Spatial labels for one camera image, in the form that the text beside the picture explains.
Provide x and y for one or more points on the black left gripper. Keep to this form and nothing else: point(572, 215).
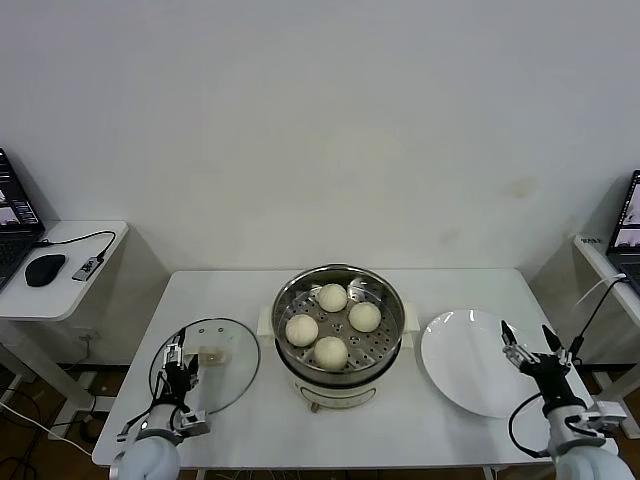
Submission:
point(176, 387)

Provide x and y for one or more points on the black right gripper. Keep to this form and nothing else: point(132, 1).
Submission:
point(552, 380)

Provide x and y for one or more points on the white steamed baozi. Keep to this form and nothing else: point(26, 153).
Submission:
point(330, 352)
point(332, 297)
point(365, 317)
point(301, 330)

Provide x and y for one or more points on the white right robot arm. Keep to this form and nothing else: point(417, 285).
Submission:
point(585, 462)

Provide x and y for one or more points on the perforated stainless steel steamer basket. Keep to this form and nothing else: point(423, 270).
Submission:
point(375, 350)

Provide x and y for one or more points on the white round plate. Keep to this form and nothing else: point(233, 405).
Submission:
point(465, 360)

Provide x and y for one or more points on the white side table with label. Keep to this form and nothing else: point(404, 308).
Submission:
point(595, 260)

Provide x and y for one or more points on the small printed table label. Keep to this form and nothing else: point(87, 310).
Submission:
point(591, 240)

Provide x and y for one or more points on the grey usb hub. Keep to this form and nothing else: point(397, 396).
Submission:
point(87, 268)

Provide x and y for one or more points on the white side table with mouse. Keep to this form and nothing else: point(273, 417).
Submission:
point(60, 300)

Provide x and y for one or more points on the cream electric cooking pot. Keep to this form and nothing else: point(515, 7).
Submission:
point(340, 395)

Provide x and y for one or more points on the black computer mouse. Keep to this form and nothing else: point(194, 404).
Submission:
point(45, 270)

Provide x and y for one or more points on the black laptop beside mouse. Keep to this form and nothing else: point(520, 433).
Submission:
point(12, 215)

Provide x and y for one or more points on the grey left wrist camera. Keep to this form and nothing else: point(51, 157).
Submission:
point(196, 425)

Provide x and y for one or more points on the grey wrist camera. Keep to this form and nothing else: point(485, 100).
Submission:
point(610, 415)
point(196, 425)

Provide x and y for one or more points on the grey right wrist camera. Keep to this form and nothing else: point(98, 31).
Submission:
point(610, 415)

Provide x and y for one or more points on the white wall socket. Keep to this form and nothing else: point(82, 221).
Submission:
point(86, 336)

